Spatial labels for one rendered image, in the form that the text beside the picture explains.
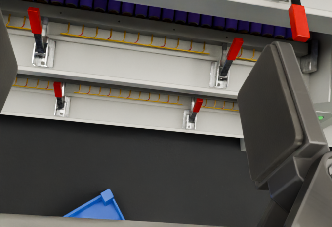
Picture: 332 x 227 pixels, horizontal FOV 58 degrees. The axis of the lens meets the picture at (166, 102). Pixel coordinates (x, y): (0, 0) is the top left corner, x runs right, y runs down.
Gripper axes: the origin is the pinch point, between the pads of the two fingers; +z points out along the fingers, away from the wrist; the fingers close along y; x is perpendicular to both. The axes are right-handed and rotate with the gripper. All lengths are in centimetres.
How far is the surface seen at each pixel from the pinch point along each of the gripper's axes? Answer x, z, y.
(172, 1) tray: -10.7, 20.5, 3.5
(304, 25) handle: -6.8, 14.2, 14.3
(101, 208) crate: -59, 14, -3
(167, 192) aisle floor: -58, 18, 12
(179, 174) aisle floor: -57, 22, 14
